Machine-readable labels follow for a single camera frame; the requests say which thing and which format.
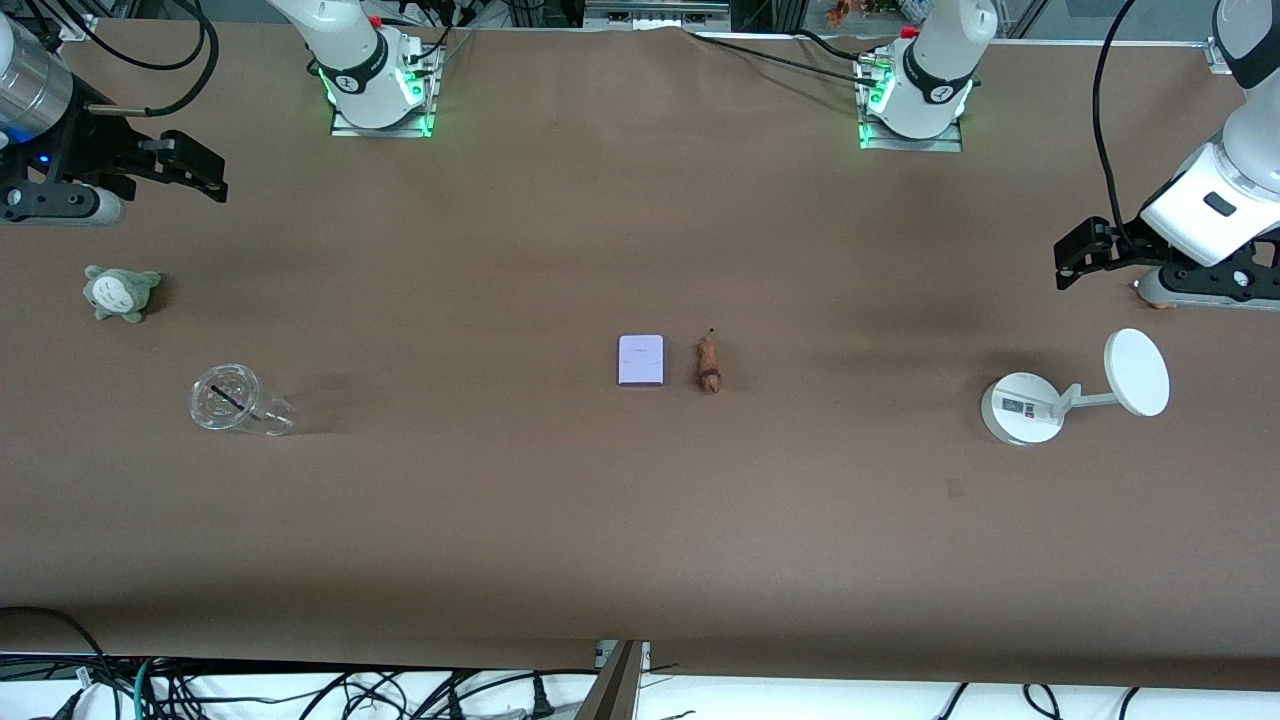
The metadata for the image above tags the brown lion statue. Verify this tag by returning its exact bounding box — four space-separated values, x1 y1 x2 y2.
695 327 724 395

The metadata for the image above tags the lavender phone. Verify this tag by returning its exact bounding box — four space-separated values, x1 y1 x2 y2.
617 334 667 388

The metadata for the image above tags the grey-green plush toy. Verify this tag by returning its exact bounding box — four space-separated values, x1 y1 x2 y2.
83 264 163 324

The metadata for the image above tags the white desk lamp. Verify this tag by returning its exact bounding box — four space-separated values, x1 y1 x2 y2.
980 328 1171 447

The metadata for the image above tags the black straw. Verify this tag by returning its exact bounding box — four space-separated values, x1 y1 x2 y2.
208 384 263 423

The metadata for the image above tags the clear plastic cup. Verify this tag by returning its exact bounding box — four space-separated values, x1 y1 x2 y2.
188 363 297 438

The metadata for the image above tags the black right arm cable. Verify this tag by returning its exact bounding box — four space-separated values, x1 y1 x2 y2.
20 0 219 118

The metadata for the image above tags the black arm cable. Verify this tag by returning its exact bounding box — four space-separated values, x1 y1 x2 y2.
1093 0 1146 251
20 0 219 118

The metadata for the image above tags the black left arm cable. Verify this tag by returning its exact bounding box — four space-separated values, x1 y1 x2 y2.
1093 0 1146 251

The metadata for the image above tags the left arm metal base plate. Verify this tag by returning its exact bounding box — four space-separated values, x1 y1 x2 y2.
857 50 964 153

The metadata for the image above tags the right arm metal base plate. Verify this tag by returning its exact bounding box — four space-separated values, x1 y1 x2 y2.
330 45 442 138

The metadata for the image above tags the short black table cable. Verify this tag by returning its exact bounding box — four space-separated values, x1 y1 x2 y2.
795 28 877 61

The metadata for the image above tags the long black table cable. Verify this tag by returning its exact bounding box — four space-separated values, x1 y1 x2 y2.
688 32 867 89

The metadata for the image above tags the black looped floor cable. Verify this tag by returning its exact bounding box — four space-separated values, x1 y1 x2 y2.
0 605 116 720

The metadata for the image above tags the aluminium frame rail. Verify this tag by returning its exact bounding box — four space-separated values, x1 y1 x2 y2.
583 0 733 29

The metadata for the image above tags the grey metal frame post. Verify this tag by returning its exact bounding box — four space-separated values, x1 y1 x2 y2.
575 640 651 720

